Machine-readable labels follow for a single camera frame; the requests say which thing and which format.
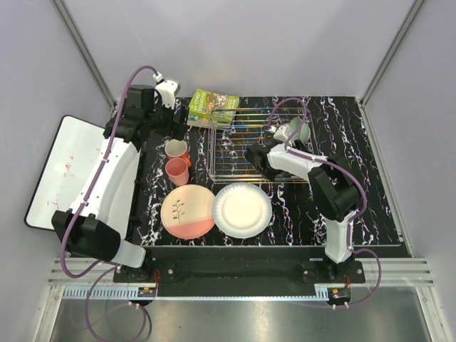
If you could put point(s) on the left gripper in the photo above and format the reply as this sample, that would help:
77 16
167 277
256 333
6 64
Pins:
174 128

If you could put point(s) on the wire dish rack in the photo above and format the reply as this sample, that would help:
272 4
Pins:
231 132

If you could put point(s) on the green celadon bowl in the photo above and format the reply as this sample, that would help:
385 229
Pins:
299 130

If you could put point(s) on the white scalloped plate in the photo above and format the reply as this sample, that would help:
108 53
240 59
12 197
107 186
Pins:
241 210

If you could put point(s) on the cream pink leaf plate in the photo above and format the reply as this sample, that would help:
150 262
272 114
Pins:
186 213

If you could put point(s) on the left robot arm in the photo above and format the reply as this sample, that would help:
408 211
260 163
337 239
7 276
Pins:
83 228

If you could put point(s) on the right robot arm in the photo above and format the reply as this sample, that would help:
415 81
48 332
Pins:
338 195

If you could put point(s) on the orange mug white inside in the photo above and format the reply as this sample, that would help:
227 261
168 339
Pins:
178 149

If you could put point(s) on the green children's book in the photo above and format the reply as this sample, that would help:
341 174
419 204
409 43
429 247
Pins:
212 110

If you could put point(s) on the pink plastic cup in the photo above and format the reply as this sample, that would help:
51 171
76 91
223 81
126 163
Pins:
177 171

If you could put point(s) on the white board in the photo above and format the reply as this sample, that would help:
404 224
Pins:
72 155

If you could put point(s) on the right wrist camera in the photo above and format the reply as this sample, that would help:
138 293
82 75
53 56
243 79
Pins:
282 133

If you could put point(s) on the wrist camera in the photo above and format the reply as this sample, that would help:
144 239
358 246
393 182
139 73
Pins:
282 133
168 90

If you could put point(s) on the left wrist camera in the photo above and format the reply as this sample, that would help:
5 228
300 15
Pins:
168 90

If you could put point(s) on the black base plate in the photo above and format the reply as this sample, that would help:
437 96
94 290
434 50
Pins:
325 272

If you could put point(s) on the white cable duct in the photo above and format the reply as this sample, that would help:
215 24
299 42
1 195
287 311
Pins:
110 292

